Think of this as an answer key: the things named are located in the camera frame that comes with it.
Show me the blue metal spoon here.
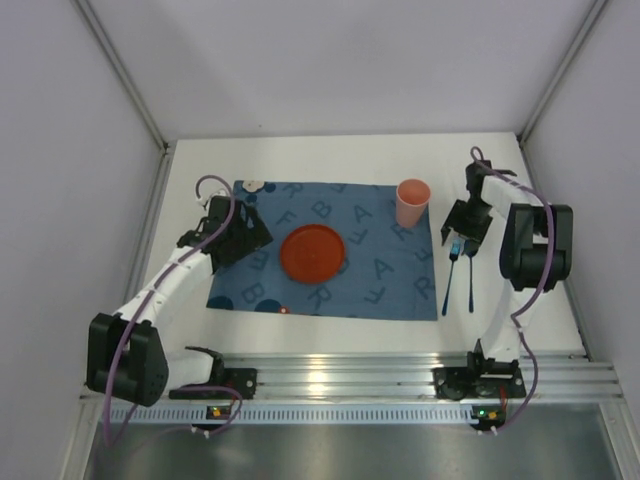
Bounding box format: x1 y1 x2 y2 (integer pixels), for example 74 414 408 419
464 239 477 313

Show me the blue metal fork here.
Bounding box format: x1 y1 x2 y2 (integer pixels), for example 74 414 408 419
441 237 463 316

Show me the pink plastic cup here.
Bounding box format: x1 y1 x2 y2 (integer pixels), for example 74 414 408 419
396 179 431 228

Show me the red plastic plate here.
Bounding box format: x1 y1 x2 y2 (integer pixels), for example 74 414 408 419
279 224 346 285

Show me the blue letter-print placemat cloth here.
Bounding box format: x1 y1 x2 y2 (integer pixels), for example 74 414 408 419
206 180 438 321

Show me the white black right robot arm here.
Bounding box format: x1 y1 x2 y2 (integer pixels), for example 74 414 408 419
440 160 573 362

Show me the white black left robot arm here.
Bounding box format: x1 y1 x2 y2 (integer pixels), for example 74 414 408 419
86 196 273 407

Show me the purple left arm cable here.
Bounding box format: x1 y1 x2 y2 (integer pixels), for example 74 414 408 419
102 174 244 449

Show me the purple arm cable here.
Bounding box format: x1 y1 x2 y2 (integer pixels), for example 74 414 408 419
102 174 244 449
469 146 559 436

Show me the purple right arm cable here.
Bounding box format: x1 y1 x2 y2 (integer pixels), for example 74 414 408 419
469 146 559 436

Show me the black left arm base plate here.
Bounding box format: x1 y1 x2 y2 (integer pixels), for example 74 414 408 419
168 368 258 400

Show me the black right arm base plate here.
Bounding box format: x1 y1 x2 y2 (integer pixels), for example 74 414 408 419
433 351 526 401

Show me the aluminium rail frame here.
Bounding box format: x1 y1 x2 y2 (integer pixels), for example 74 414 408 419
79 144 624 404

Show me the perforated grey cable duct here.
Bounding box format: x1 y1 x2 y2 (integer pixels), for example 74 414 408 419
110 402 504 425

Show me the left aluminium corner post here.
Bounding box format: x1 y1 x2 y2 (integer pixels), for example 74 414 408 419
70 0 169 151

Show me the aluminium corner post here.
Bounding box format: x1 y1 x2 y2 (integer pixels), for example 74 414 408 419
516 0 610 147
70 0 169 151

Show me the right aluminium corner post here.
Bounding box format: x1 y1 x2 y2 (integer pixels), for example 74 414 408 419
516 0 610 147

